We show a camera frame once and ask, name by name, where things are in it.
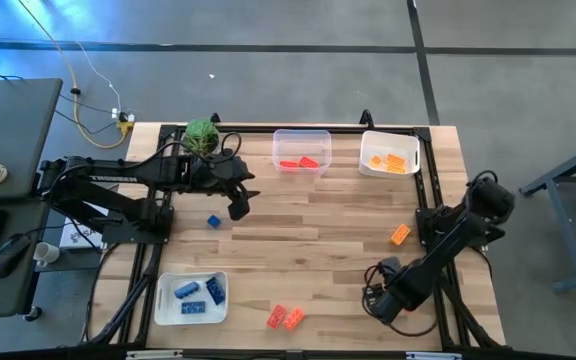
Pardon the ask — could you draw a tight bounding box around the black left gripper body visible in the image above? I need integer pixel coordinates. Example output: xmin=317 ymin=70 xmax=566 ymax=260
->
xmin=200 ymin=154 xmax=253 ymax=222

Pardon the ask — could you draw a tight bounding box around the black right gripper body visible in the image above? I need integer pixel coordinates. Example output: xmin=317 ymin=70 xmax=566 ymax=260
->
xmin=362 ymin=255 xmax=404 ymax=302

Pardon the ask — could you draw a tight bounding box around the green plant in patterned pot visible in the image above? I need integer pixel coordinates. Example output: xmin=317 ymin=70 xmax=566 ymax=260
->
xmin=183 ymin=117 xmax=221 ymax=156

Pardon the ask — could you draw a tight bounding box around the clear plastic bin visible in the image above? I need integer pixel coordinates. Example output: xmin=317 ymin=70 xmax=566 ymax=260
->
xmin=271 ymin=128 xmax=333 ymax=176

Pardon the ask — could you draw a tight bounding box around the white plastic bin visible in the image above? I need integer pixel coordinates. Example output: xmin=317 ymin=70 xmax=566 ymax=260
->
xmin=358 ymin=129 xmax=422 ymax=180
xmin=153 ymin=270 xmax=230 ymax=327

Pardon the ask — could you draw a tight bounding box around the yellow power plug block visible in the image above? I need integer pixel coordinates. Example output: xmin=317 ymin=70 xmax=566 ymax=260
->
xmin=111 ymin=106 xmax=137 ymax=137

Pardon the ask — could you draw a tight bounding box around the white printed paper sheet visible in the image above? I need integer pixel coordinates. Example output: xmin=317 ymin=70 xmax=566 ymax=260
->
xmin=58 ymin=202 xmax=105 ymax=250

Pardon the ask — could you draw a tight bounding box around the white cup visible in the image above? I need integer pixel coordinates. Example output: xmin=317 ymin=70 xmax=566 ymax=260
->
xmin=32 ymin=241 xmax=62 ymax=269

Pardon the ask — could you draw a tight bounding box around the black computer mouse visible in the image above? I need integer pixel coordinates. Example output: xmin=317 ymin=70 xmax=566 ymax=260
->
xmin=0 ymin=232 xmax=32 ymax=279

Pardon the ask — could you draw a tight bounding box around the grey desk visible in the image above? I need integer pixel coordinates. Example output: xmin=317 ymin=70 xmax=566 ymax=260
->
xmin=0 ymin=77 xmax=64 ymax=321

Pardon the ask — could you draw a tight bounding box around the black left camera cable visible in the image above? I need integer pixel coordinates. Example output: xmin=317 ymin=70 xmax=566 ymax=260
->
xmin=132 ymin=131 xmax=243 ymax=171

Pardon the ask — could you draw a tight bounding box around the black camera cable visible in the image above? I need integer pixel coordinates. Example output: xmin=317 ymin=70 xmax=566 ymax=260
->
xmin=132 ymin=131 xmax=243 ymax=171
xmin=361 ymin=262 xmax=440 ymax=339

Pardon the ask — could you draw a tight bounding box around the black aluminium table frame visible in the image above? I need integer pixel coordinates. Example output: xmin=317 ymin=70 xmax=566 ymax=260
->
xmin=80 ymin=108 xmax=507 ymax=351

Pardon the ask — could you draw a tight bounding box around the black right camera cable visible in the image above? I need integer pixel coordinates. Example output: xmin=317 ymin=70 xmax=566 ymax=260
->
xmin=361 ymin=262 xmax=440 ymax=339

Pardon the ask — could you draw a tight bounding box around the silver metal bracket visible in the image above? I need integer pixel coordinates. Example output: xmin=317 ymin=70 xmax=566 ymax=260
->
xmin=125 ymin=349 xmax=184 ymax=360
xmin=405 ymin=351 xmax=464 ymax=360

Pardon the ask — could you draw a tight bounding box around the white cable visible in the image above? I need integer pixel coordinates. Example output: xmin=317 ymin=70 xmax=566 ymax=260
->
xmin=75 ymin=41 xmax=122 ymax=114

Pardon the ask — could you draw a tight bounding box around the grey metal table frame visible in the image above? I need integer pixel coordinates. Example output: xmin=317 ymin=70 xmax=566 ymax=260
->
xmin=518 ymin=135 xmax=576 ymax=293

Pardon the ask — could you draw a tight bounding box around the yellow power cable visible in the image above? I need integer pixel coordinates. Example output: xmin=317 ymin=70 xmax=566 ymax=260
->
xmin=16 ymin=0 xmax=135 ymax=150

